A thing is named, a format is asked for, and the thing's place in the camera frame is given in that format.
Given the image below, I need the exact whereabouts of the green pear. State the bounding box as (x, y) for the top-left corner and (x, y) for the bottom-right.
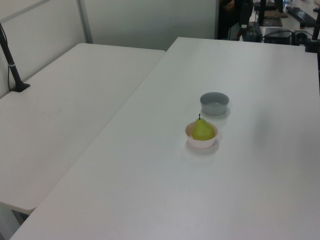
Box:
(191, 113), (215, 141)

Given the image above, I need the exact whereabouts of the black keyboard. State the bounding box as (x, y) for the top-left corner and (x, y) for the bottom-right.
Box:
(285, 5), (318, 28)

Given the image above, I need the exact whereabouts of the white side table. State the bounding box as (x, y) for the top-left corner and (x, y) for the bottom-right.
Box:
(0, 42), (167, 240)

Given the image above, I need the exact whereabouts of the grey partition post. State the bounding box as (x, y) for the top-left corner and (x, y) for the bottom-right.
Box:
(76, 0), (94, 45)

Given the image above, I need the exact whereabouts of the black camera pole stand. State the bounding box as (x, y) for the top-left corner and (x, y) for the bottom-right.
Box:
(0, 22), (31, 93)

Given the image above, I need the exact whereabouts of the grey bowl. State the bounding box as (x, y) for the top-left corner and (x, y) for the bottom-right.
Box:
(199, 91), (230, 116)

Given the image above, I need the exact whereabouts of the black equipment box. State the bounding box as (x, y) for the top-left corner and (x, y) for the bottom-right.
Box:
(262, 26), (294, 46)

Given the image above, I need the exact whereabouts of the black clamp camera stand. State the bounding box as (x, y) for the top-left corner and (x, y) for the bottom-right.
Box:
(304, 14), (320, 53)

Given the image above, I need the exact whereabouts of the dark green device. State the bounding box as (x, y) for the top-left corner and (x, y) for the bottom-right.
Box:
(246, 21), (263, 43)

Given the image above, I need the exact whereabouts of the pink bowl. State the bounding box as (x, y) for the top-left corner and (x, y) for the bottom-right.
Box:
(184, 121), (219, 149)

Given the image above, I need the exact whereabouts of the black monitor stand post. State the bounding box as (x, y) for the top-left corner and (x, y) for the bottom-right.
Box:
(258, 0), (267, 26)

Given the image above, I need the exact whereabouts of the dark tripod stand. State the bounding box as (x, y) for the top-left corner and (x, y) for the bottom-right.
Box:
(238, 0), (254, 41)

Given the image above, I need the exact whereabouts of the black desk mat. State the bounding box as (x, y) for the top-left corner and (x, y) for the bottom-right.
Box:
(261, 16), (283, 27)

